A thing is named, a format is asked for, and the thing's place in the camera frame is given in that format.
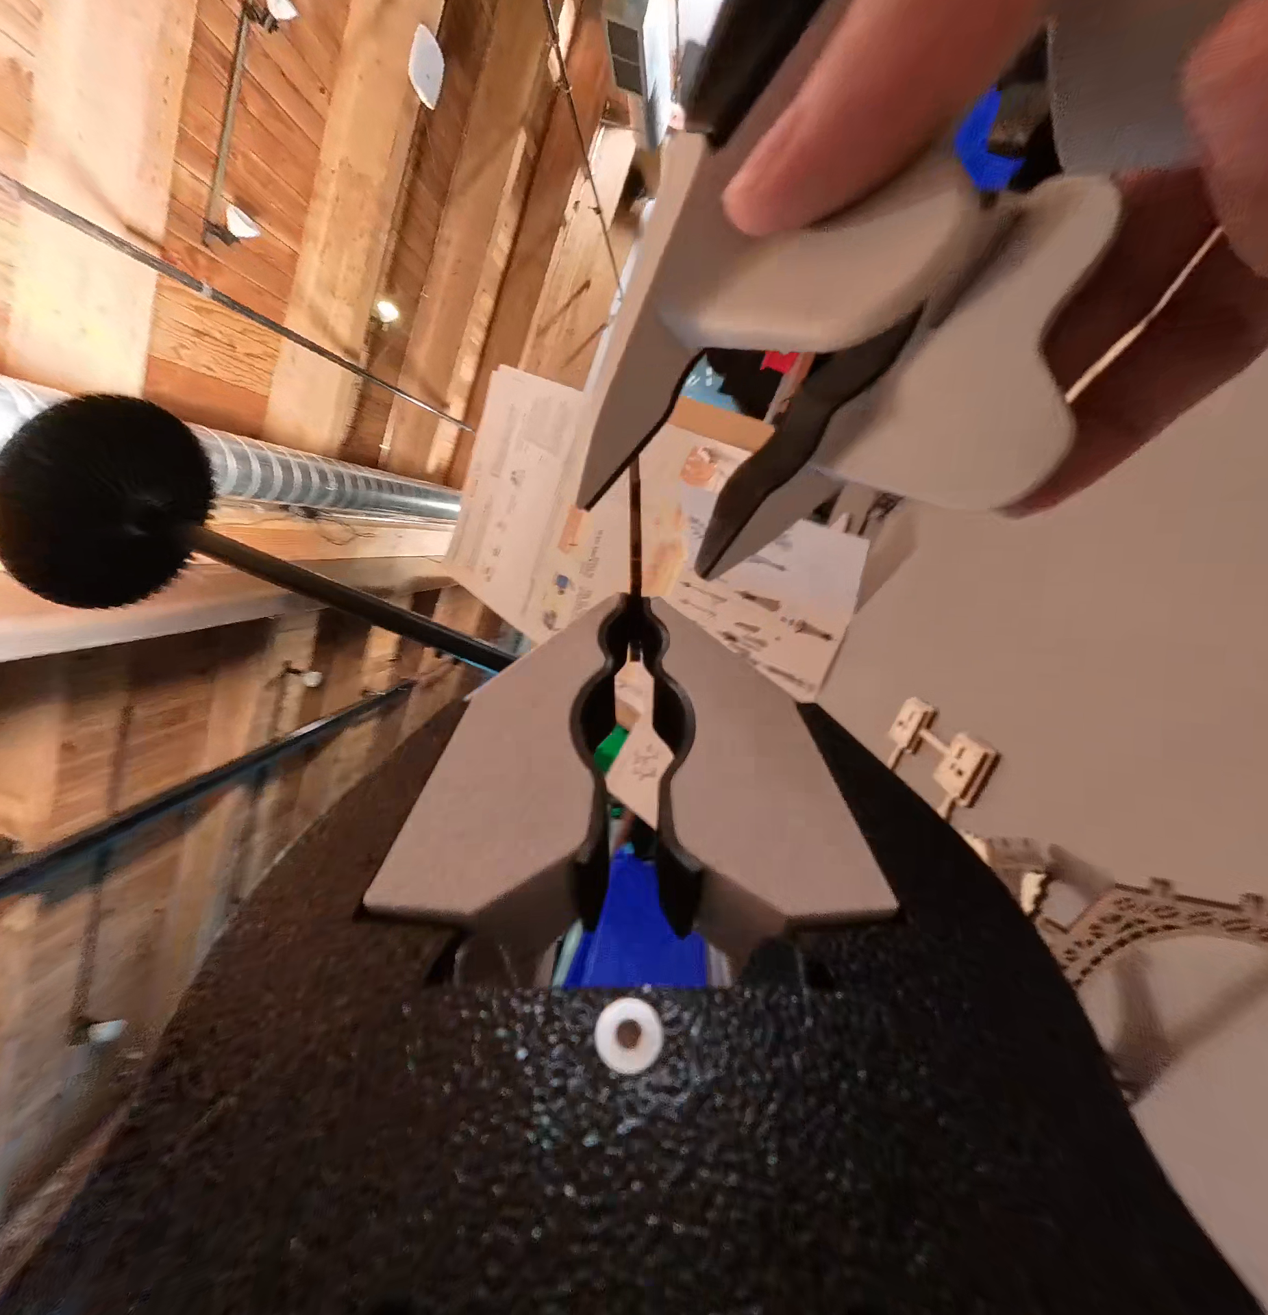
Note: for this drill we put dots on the black fuzzy microphone cover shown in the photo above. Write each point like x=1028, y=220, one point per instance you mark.
x=99, y=503

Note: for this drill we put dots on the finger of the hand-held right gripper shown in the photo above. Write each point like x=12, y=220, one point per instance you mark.
x=643, y=338
x=788, y=462

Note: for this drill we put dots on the person's right hand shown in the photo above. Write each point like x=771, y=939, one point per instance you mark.
x=880, y=103

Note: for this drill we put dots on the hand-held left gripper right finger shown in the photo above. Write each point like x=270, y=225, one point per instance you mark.
x=777, y=811

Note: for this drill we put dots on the white ceiling air unit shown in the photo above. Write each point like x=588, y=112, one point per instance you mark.
x=643, y=71

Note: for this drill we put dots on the blue storage crate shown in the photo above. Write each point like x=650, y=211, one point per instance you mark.
x=634, y=924

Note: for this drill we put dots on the black boom pole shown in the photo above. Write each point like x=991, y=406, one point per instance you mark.
x=367, y=605

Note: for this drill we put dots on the folded assembly diagram leaflet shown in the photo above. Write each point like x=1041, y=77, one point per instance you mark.
x=798, y=616

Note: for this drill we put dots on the wooden four-block square frame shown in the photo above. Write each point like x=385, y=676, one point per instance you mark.
x=967, y=765

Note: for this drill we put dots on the silver metal air duct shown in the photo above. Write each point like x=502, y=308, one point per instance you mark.
x=335, y=483

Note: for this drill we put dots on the grey desk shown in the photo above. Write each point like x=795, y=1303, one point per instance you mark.
x=1106, y=667

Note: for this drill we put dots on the tan wooden board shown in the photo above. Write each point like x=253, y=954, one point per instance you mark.
x=715, y=421

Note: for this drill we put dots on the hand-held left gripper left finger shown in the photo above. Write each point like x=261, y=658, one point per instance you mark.
x=489, y=811

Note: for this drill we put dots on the white disc ceiling device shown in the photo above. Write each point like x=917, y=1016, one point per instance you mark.
x=425, y=63

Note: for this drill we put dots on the large printed instruction sheet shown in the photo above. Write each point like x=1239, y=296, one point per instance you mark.
x=510, y=492

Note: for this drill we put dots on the black steel ceiling beam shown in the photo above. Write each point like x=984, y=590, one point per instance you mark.
x=181, y=802

